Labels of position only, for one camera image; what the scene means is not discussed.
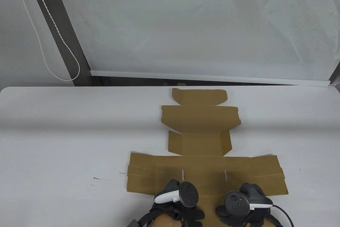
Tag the person's right hand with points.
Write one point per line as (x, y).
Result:
(255, 192)

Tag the person's left hand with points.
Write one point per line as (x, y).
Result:
(194, 215)

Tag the brown cardboard mailer box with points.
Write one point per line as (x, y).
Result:
(202, 120)

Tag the person's right forearm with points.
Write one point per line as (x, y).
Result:
(268, 223)

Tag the person's left forearm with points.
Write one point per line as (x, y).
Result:
(166, 220)

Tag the white and black left controller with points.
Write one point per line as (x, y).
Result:
(188, 193)

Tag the white and black controller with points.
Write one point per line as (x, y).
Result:
(188, 193)
(235, 201)

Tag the white and black right controller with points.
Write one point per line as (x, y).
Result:
(235, 201)

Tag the wide white roller blind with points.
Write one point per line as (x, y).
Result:
(199, 25)

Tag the narrow white roller blind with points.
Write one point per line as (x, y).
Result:
(16, 38)

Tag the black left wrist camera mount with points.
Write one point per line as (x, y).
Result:
(144, 219)

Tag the dark window frame edge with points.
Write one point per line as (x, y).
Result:
(336, 74)

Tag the dark window frame post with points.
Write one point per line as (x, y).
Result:
(66, 41)

